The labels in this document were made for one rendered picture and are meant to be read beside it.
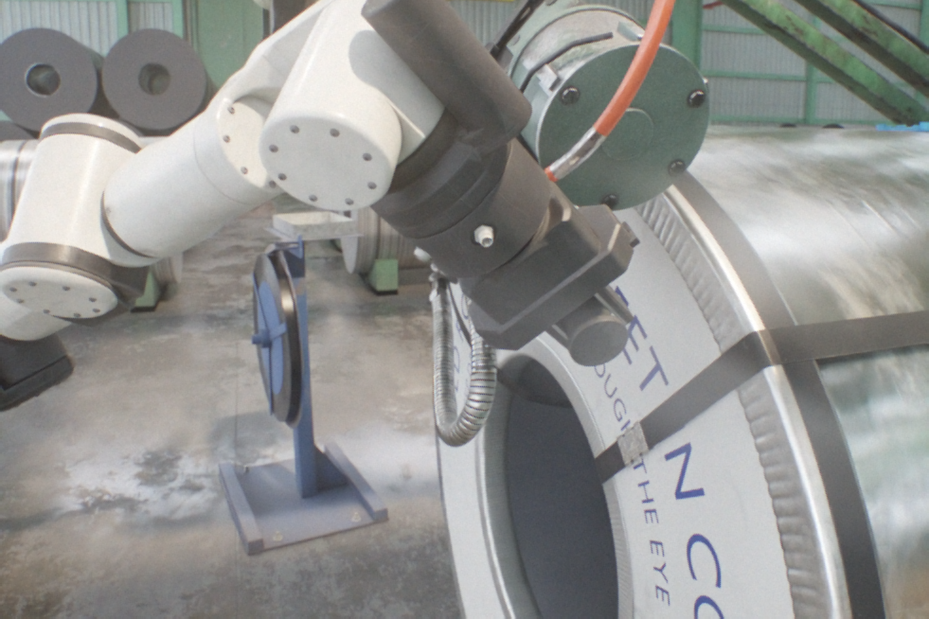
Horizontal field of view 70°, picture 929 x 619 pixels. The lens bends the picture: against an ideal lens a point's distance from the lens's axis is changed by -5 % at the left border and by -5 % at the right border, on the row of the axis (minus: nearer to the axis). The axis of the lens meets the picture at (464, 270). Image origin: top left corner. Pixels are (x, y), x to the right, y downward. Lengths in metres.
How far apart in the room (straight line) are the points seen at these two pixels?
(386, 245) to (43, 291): 5.36
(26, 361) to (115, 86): 11.31
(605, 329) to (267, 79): 0.26
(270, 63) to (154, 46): 11.57
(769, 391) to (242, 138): 0.44
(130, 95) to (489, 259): 11.65
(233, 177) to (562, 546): 1.10
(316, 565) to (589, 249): 2.06
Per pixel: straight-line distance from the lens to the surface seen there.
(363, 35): 0.36
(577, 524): 1.41
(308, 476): 2.73
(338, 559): 2.43
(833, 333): 0.66
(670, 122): 0.59
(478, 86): 0.35
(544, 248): 0.42
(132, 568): 2.56
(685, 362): 0.69
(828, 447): 0.61
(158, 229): 0.48
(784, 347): 0.62
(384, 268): 5.86
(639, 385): 0.77
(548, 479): 1.39
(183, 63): 11.93
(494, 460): 1.34
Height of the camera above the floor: 1.35
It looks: 11 degrees down
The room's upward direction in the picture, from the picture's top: straight up
